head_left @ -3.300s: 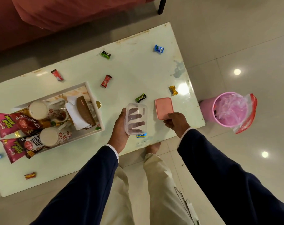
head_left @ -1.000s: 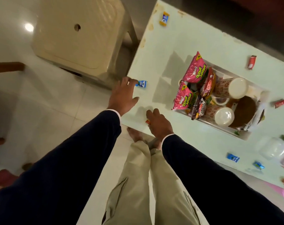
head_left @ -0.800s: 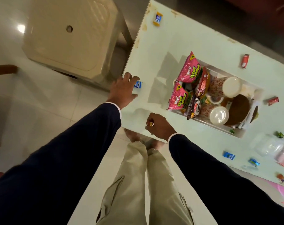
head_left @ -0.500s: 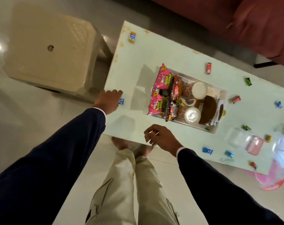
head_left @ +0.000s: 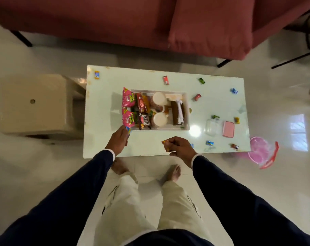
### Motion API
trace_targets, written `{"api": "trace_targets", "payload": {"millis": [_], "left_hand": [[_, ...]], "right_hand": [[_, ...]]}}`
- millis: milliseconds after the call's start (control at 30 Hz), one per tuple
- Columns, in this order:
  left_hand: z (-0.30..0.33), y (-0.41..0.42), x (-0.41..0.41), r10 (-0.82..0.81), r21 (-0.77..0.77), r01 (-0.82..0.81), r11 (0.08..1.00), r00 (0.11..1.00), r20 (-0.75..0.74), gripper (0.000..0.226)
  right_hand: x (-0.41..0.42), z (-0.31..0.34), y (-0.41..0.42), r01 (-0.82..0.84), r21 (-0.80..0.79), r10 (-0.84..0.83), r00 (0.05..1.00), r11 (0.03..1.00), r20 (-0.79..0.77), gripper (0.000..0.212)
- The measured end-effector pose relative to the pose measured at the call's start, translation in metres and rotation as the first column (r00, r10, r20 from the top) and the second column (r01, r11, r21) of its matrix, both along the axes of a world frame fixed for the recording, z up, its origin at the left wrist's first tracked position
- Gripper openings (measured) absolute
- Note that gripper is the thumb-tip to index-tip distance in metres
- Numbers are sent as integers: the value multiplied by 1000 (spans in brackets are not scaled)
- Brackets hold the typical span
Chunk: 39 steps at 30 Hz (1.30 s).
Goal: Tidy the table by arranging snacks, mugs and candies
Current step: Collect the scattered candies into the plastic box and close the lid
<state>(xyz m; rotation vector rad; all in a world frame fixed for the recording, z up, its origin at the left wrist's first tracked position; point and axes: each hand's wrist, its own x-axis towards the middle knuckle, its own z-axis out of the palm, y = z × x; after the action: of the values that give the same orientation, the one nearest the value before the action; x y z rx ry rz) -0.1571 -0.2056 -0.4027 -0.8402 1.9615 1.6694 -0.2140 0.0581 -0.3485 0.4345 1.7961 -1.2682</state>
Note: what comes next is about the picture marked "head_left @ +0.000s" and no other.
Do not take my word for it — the white coffee table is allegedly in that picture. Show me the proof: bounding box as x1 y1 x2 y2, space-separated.
82 65 252 159

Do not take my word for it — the clear zip bag red seal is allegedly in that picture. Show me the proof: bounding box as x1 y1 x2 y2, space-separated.
258 140 280 169

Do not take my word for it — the salted peanuts packet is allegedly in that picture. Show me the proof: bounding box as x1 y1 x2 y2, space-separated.
137 114 152 130

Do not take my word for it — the black metal folding table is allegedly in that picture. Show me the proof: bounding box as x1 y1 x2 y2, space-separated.
271 7 310 69

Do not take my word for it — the maroon and yellow snack packet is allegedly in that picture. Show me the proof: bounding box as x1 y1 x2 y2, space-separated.
135 92 151 114

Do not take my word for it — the pink snack packet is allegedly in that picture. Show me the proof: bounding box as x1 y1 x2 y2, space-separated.
122 87 136 108
121 108 136 128

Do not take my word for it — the red sofa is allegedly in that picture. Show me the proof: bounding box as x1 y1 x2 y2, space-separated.
0 0 310 68

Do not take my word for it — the white floral mug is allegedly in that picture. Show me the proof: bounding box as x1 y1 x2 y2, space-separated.
151 91 168 107
151 112 169 128

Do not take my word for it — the person's right hand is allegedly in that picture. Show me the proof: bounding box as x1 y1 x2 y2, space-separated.
162 136 198 169

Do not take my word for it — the brown napkin holder with napkins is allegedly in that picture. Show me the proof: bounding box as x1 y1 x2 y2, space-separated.
171 100 186 126

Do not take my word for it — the white printed tray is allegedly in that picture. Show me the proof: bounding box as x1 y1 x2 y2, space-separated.
129 89 191 131

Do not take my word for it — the pink plastic bin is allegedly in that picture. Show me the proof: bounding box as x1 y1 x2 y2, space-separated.
237 136 273 164

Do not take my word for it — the person's right leg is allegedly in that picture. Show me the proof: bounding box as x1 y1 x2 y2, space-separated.
157 164 214 238

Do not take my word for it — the person's left hand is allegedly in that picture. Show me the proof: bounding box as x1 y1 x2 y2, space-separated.
105 125 131 156

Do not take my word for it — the person's dark jacket torso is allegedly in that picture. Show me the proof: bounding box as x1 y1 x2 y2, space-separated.
124 229 214 246

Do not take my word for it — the beige plastic stool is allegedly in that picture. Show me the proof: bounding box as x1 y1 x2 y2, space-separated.
0 74 87 141

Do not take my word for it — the person's right forearm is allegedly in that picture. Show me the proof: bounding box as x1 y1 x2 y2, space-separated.
191 154 310 246

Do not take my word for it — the pink lidded clear container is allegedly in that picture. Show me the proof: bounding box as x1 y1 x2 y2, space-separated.
205 118 224 137

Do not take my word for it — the person's left forearm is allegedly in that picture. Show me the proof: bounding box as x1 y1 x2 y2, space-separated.
0 149 116 246

